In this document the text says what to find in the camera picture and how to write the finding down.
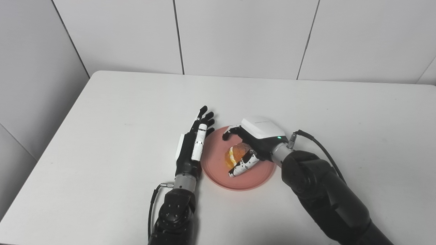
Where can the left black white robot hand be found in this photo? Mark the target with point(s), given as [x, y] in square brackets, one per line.
[192, 146]

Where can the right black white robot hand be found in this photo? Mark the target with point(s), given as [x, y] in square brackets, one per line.
[259, 139]

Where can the cream puff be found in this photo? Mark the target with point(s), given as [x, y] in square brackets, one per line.
[235, 154]

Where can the pink round plate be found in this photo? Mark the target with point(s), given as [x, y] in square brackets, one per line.
[238, 177]

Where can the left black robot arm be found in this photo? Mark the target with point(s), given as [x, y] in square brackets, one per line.
[175, 211]

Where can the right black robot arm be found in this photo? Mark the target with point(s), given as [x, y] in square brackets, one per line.
[323, 197]

